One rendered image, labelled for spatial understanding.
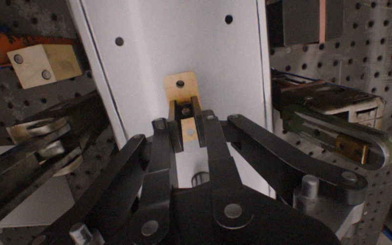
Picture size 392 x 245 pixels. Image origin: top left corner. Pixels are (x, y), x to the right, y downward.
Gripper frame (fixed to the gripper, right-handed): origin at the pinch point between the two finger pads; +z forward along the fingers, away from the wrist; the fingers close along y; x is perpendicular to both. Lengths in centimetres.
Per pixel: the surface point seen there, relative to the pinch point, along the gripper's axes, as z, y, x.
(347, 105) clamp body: 2.3, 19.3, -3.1
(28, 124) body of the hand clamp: 1.4, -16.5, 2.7
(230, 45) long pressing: 6.5, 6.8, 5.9
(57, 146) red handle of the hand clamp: -0.3, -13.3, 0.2
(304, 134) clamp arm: 3.7, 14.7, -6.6
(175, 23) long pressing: 6.5, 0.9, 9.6
